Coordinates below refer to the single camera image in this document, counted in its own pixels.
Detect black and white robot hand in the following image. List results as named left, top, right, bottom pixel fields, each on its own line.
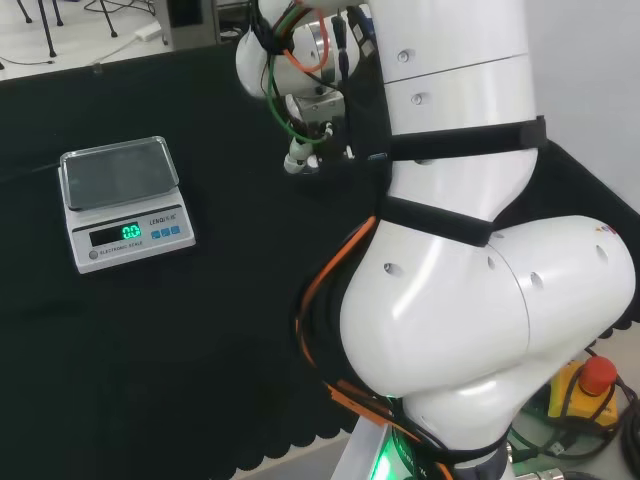
left=283, top=112, right=359, bottom=175

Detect grey metal cabinet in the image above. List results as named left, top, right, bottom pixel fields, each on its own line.
left=158, top=0, right=257, bottom=51

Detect white electronic balance steel pan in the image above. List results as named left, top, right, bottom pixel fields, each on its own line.
left=58, top=135, right=198, bottom=275

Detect black bench cloth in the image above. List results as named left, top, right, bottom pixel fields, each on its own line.
left=0, top=42, right=640, bottom=474

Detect black tripod legs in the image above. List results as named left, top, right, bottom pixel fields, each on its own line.
left=17, top=0, right=64, bottom=59
left=82, top=0, right=120, bottom=39

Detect yellow stop button box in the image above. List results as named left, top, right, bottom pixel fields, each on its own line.
left=547, top=354, right=627, bottom=442

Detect green cable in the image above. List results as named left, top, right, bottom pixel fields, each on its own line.
left=266, top=9, right=327, bottom=147

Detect orange cable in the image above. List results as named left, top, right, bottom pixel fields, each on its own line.
left=272, top=0, right=454, bottom=480

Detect aluminium base plate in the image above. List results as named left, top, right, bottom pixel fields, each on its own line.
left=330, top=417, right=394, bottom=480

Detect thick black floor cable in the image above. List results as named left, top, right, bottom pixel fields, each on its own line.
left=615, top=379, right=640, bottom=480

